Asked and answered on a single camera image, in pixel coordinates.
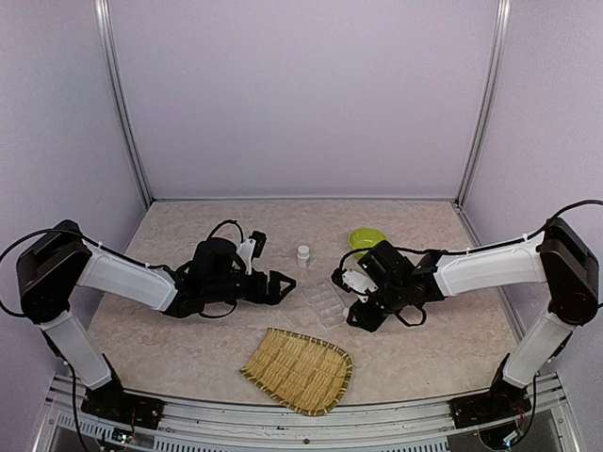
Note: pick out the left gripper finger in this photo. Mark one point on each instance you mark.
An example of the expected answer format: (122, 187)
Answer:
(275, 294)
(279, 281)

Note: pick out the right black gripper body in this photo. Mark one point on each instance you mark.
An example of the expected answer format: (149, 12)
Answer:
(378, 317)

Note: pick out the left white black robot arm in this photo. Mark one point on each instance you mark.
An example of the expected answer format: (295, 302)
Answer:
(63, 258)

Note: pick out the left aluminium frame post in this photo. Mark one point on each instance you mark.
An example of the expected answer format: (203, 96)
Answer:
(104, 23)

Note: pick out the green plastic bowl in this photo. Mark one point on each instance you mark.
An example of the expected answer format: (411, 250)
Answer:
(364, 238)

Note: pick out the clear plastic pill organizer box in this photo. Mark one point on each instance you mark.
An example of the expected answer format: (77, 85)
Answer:
(326, 302)

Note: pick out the right aluminium frame post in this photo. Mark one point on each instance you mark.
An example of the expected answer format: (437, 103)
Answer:
(487, 101)

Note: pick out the aluminium frame post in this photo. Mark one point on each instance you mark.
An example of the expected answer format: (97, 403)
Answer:
(487, 101)
(104, 23)

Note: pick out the woven bamboo tray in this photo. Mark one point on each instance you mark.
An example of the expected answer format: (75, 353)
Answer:
(305, 374)

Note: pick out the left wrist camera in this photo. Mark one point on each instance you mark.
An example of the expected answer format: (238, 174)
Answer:
(251, 248)

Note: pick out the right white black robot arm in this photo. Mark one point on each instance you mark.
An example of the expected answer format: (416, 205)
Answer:
(388, 282)

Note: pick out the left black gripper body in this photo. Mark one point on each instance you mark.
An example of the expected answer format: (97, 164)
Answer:
(248, 294)

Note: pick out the white capped pill bottle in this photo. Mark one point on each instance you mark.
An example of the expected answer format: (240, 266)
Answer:
(303, 256)

